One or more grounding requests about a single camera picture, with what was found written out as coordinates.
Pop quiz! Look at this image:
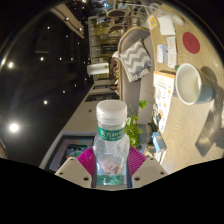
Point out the grey curved sofa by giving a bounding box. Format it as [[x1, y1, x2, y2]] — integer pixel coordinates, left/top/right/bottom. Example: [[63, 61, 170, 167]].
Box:
[[118, 26, 156, 126]]

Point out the white round column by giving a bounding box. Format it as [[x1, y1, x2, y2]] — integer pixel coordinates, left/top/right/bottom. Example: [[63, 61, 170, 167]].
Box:
[[86, 62, 110, 76]]

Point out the small light blue box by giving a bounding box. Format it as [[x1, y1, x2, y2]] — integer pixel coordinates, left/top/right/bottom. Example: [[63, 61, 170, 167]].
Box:
[[151, 131, 167, 153]]

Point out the white mug with green handle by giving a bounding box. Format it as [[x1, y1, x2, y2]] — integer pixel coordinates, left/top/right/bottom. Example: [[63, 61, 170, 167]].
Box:
[[174, 62, 214, 106]]

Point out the grey chevron cushion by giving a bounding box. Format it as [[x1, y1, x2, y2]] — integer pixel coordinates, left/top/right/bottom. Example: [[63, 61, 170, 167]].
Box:
[[118, 39, 153, 83]]

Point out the group of ceiling lights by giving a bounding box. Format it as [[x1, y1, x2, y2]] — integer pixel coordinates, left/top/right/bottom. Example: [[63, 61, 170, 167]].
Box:
[[6, 16, 88, 134]]

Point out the group of wooden chairs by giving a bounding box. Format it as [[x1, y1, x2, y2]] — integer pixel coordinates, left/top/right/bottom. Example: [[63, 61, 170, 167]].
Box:
[[104, 0, 148, 38]]

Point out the green potted plant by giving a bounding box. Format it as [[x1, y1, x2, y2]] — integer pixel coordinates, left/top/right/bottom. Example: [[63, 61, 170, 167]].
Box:
[[124, 99, 156, 149]]

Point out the person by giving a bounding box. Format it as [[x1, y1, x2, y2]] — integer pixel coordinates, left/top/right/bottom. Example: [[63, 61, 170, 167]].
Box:
[[109, 79, 120, 92], [111, 49, 121, 65]]

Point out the flat round red coaster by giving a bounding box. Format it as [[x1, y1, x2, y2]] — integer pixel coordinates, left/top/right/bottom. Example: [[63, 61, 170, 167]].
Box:
[[181, 31, 201, 55]]

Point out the white printed leaflet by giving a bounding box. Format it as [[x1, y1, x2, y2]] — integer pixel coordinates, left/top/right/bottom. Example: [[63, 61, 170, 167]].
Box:
[[152, 101, 169, 134]]

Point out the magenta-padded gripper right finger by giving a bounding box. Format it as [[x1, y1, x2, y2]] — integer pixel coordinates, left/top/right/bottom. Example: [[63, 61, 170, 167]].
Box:
[[126, 146, 169, 190]]

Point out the clear plastic water bottle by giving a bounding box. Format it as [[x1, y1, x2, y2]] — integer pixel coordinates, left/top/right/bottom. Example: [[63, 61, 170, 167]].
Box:
[[92, 99, 132, 187]]

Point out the dark-framed decorated window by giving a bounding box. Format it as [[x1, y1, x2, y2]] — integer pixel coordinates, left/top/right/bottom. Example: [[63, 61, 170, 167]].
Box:
[[39, 131, 96, 173]]

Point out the white and blue packet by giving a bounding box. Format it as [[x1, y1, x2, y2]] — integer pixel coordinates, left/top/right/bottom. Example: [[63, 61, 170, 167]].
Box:
[[156, 43, 168, 64]]

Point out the white box with orange edge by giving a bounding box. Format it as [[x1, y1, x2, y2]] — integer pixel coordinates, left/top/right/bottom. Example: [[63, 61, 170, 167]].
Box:
[[153, 70, 176, 107]]

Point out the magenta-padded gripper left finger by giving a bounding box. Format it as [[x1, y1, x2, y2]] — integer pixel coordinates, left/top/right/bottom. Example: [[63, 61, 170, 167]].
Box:
[[54, 146, 98, 189]]

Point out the white paper napkin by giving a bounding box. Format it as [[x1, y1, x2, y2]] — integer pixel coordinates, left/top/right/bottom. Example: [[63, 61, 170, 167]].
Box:
[[157, 14, 177, 36]]

